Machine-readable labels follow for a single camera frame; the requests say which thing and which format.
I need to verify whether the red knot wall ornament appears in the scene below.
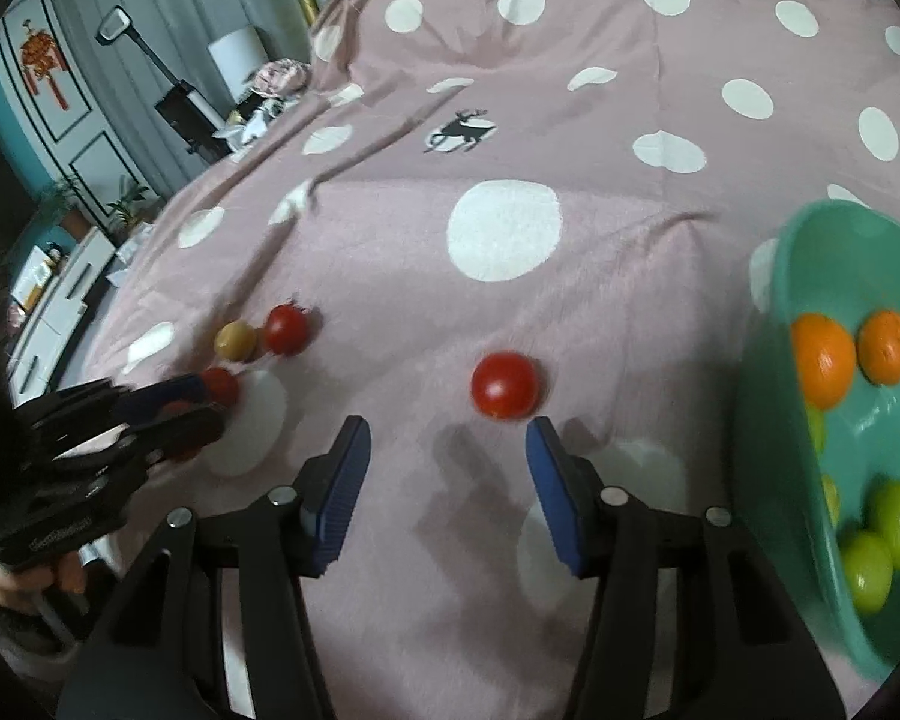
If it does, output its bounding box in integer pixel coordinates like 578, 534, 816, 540
19, 15, 72, 112

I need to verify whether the dark red cherry tomato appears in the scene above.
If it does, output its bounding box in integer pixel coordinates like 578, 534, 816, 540
161, 399, 205, 464

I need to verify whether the person's left hand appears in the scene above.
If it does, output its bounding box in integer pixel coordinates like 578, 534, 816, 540
0, 549, 91, 620

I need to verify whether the white television cabinet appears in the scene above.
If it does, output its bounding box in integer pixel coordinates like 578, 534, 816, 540
4, 229, 117, 406

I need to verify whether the yellow-brown cherry tomato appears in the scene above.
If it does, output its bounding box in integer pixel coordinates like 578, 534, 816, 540
214, 320, 260, 361

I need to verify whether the pink polka dot blanket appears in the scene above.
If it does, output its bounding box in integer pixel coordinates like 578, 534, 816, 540
82, 0, 900, 720

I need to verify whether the person's left forearm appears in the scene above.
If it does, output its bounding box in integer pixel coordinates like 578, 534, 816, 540
0, 555, 83, 665

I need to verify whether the red cherry tomato with stem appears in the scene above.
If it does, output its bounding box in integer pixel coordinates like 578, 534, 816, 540
262, 300, 312, 356

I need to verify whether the grey pleated curtain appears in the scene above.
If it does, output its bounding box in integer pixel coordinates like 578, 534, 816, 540
45, 0, 305, 192

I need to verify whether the green plastic bowl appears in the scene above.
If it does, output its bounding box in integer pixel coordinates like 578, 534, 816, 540
735, 201, 900, 687

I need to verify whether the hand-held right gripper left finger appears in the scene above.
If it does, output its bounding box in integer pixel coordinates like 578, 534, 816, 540
56, 414, 374, 720

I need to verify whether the small potted green plant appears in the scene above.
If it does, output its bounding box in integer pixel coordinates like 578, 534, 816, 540
105, 178, 155, 233

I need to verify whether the pile of clothes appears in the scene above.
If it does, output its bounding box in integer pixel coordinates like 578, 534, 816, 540
221, 58, 312, 155

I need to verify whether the orange mandarin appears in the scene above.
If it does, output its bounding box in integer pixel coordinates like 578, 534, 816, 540
857, 309, 900, 386
790, 313, 858, 411

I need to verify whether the potted plant in terracotta pot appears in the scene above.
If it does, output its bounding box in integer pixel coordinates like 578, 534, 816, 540
41, 178, 91, 237

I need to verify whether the small red cherry tomato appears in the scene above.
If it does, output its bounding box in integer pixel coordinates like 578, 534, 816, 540
201, 367, 241, 407

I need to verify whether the bright red cherry tomato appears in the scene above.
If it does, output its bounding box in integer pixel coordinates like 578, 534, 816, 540
470, 351, 541, 421

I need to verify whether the black upright vacuum cleaner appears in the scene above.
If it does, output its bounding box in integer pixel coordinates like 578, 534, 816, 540
94, 6, 230, 164

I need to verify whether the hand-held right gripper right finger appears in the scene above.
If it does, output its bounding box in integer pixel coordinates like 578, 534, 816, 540
523, 415, 845, 720

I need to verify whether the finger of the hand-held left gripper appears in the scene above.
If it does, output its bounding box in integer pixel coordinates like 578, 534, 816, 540
22, 373, 218, 440
22, 405, 227, 492

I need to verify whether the white cylindrical appliance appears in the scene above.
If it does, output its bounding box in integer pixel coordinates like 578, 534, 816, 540
208, 25, 271, 102

